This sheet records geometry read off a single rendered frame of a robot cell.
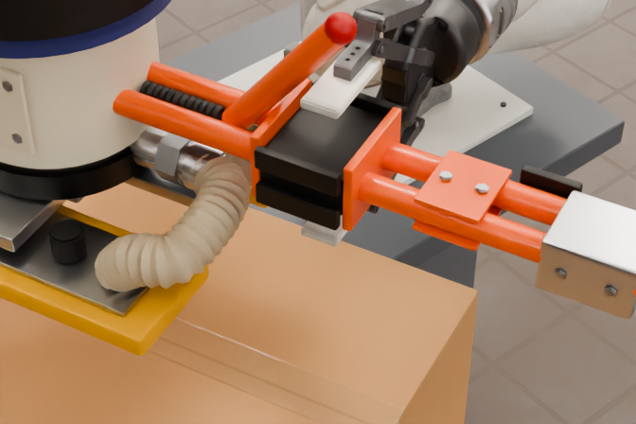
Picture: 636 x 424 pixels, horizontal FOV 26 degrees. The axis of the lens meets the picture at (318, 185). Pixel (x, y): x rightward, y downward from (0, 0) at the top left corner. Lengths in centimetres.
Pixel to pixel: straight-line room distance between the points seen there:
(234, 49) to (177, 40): 134
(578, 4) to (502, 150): 21
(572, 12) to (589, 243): 84
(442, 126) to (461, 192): 85
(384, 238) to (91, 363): 51
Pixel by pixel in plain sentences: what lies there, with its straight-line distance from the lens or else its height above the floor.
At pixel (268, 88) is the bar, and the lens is 100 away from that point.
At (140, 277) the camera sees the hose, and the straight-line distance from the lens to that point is 104.
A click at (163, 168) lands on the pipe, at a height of 118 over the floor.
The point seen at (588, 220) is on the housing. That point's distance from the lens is 97.
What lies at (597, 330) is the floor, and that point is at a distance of 263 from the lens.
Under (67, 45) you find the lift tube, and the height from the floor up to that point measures 132.
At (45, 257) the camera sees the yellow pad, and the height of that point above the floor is 113.
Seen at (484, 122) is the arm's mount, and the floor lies 76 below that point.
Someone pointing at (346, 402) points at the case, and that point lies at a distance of 124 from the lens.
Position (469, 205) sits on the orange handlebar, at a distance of 97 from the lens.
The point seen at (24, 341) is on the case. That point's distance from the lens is 131.
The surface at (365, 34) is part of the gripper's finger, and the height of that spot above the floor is 132.
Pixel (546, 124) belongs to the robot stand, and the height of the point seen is 75.
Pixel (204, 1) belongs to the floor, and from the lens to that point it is 344.
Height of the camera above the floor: 189
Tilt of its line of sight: 41 degrees down
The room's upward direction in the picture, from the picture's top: straight up
